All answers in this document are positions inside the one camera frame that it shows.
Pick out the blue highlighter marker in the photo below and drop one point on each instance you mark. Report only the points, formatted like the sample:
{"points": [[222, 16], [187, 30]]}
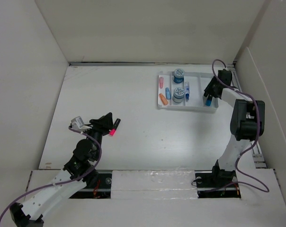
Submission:
{"points": [[208, 101]]}

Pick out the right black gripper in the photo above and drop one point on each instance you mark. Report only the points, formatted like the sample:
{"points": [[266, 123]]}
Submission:
{"points": [[208, 87]]}

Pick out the blue putty jar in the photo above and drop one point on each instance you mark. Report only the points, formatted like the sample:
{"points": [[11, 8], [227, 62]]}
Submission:
{"points": [[178, 75], [178, 95]]}

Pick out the aluminium rail right side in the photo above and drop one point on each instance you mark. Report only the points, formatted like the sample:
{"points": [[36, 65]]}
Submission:
{"points": [[247, 124]]}

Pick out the blue correction tape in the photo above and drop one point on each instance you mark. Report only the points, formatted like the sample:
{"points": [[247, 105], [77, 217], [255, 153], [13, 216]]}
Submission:
{"points": [[167, 93]]}

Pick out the orange correction tape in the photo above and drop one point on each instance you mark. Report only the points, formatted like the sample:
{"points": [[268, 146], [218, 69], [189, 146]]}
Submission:
{"points": [[163, 99]]}

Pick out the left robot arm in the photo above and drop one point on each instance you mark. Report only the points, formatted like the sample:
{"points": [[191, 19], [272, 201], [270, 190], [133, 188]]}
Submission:
{"points": [[33, 212]]}

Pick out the white plastic organizer tray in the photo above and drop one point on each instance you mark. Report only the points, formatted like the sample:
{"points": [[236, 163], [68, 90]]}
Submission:
{"points": [[198, 82]]}

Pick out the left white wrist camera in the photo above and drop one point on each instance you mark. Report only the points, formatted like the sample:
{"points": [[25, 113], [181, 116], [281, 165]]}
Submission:
{"points": [[78, 124]]}

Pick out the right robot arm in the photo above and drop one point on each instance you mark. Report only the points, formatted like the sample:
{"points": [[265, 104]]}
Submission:
{"points": [[220, 164]]}

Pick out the white blue glue pen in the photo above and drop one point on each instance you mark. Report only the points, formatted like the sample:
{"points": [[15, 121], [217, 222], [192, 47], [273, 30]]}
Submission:
{"points": [[187, 91]]}

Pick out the pink highlighter marker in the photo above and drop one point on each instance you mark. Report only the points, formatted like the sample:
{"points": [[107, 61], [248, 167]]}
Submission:
{"points": [[115, 126]]}

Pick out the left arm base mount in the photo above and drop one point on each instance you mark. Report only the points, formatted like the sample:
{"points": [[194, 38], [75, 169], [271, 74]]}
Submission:
{"points": [[101, 189]]}

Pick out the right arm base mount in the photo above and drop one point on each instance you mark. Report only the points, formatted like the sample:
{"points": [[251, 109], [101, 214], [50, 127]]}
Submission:
{"points": [[211, 185]]}

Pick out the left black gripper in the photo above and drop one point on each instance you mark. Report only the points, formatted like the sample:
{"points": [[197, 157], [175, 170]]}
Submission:
{"points": [[103, 125]]}

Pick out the pink correction tape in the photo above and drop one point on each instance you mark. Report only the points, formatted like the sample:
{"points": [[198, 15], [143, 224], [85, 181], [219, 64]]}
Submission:
{"points": [[161, 82]]}

